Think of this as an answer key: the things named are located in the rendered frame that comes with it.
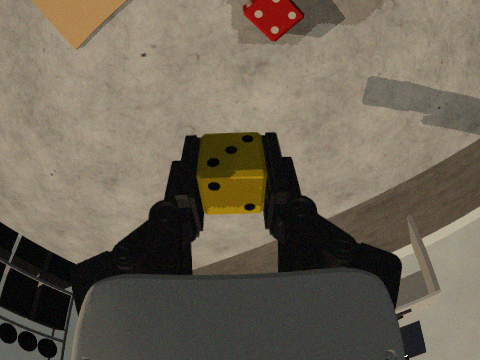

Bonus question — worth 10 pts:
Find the yellow die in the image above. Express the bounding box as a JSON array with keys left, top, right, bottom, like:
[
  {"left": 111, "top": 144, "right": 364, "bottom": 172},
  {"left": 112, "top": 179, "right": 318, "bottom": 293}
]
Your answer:
[{"left": 196, "top": 132, "right": 267, "bottom": 215}]

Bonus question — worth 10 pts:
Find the tan flat mat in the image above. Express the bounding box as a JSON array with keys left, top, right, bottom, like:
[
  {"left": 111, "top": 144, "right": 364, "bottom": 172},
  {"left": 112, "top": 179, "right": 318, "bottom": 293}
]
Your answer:
[{"left": 32, "top": 0, "right": 128, "bottom": 50}]

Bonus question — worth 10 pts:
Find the red die with white pips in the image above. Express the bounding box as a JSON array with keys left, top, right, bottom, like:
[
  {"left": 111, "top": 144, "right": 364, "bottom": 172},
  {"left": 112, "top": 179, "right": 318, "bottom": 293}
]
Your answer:
[{"left": 243, "top": 0, "right": 304, "bottom": 41}]

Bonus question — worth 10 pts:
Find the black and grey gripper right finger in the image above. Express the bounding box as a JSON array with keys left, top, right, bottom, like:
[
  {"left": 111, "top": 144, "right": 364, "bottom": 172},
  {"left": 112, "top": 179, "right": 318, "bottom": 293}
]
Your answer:
[{"left": 261, "top": 132, "right": 402, "bottom": 309}]

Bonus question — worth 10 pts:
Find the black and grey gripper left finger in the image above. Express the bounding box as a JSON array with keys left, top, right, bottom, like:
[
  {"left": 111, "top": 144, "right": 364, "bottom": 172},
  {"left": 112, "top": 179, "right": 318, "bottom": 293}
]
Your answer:
[{"left": 70, "top": 135, "right": 204, "bottom": 316}]

